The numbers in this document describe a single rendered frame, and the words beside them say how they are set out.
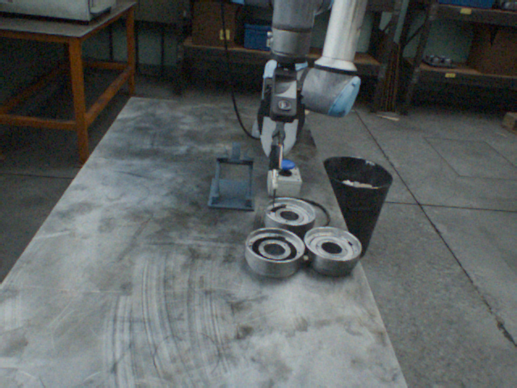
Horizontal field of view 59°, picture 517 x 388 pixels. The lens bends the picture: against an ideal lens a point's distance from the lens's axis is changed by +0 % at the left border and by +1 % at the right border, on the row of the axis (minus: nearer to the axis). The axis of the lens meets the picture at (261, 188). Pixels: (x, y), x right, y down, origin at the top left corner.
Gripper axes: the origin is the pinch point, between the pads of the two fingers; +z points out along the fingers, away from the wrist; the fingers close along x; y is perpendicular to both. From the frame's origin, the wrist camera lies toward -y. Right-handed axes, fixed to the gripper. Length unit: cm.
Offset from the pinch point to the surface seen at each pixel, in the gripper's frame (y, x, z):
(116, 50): 384, 131, 72
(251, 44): 339, -1, 43
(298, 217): -7.4, -5.5, 10.7
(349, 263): -22.5, -13.0, 10.1
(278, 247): -17.9, -0.8, 11.1
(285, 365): -42.7, -0.6, 13.1
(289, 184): 5.0, -4.5, 9.7
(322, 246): -16.4, -9.3, 11.0
